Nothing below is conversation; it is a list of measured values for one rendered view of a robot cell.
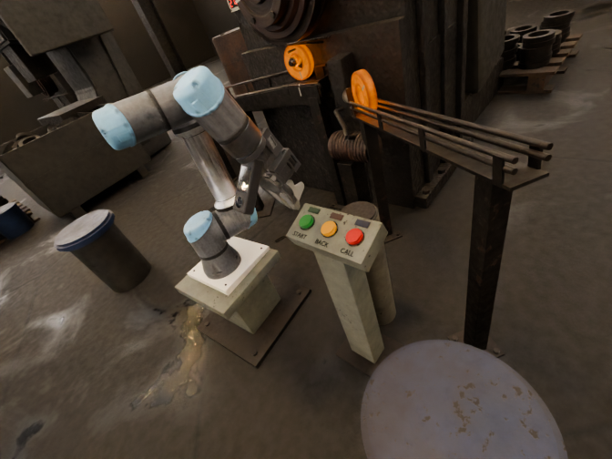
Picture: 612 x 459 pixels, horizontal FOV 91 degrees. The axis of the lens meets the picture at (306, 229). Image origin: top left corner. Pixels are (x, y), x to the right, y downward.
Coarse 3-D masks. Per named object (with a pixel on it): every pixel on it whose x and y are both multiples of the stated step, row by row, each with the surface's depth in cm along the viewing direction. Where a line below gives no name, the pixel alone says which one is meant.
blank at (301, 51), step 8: (288, 48) 137; (296, 48) 134; (304, 48) 132; (288, 56) 139; (304, 56) 134; (288, 64) 142; (304, 64) 136; (312, 64) 136; (296, 72) 142; (304, 72) 139
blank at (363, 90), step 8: (360, 72) 103; (352, 80) 109; (360, 80) 103; (368, 80) 101; (352, 88) 113; (360, 88) 110; (368, 88) 101; (360, 96) 112; (368, 96) 102; (376, 96) 102; (368, 104) 104; (376, 104) 105
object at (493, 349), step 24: (384, 192) 134; (480, 192) 62; (504, 192) 59; (384, 216) 142; (480, 216) 65; (504, 216) 63; (384, 240) 148; (480, 240) 69; (504, 240) 68; (480, 264) 72; (480, 288) 77; (480, 312) 84; (456, 336) 103; (480, 336) 92
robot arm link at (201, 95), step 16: (192, 80) 46; (208, 80) 47; (176, 96) 48; (192, 96) 46; (208, 96) 47; (224, 96) 49; (192, 112) 49; (208, 112) 49; (224, 112) 50; (240, 112) 53; (208, 128) 52; (224, 128) 52; (240, 128) 53; (224, 144) 54
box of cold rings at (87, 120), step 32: (64, 128) 263; (96, 128) 281; (0, 160) 238; (32, 160) 251; (64, 160) 268; (96, 160) 286; (128, 160) 308; (32, 192) 260; (64, 192) 272; (96, 192) 291
